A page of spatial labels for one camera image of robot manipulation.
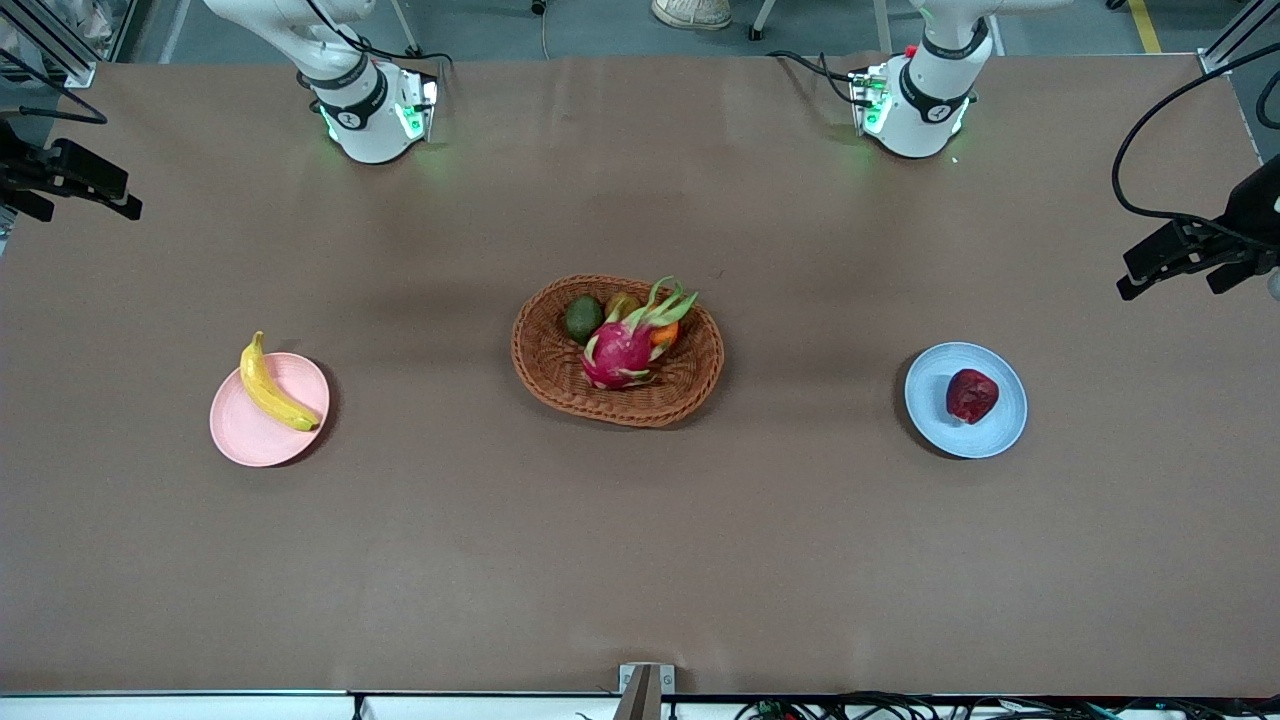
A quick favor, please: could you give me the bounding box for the black floor cable bundle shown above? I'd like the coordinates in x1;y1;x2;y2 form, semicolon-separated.
735;690;1280;720

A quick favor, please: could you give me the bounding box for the aluminium frame post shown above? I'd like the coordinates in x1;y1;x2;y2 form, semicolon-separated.
1198;0;1280;77
0;0;97;89

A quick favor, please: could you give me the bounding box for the dark green avocado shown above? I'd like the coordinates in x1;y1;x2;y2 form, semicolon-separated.
565;296;606;346

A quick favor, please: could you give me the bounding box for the beige sneaker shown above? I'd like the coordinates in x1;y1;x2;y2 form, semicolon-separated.
652;0;733;31

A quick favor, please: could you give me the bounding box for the black right base cable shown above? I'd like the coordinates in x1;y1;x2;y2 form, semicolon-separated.
305;0;456;71

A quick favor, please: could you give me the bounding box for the dark red apple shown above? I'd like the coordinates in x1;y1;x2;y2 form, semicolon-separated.
946;368;1001;424

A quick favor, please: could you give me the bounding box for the yellow banana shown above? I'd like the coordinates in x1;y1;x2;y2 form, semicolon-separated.
239;331;322;433

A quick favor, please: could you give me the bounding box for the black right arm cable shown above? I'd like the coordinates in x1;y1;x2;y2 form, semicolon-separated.
0;45;109;126

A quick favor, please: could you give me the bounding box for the pink dragon fruit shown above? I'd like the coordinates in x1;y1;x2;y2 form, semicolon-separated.
581;277;700;391

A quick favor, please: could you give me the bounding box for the pink round plate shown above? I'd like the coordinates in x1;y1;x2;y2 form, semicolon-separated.
209;352;331;469

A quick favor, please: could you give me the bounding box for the black base cable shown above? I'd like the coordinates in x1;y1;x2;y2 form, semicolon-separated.
305;0;456;71
765;50;863;106

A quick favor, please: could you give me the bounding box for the brown wicker basket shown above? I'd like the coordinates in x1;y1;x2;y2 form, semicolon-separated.
511;274;726;429

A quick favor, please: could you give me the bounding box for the light blue round plate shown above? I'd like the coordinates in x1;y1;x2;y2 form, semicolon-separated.
904;342;1029;460

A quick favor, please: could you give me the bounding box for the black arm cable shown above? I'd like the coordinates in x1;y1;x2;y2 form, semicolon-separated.
1112;40;1280;229
0;45;109;126

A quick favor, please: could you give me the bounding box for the black left base cable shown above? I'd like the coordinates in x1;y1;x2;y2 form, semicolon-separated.
765;50;863;106

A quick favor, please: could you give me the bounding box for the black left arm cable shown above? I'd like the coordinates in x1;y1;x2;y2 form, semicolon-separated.
1112;40;1280;229

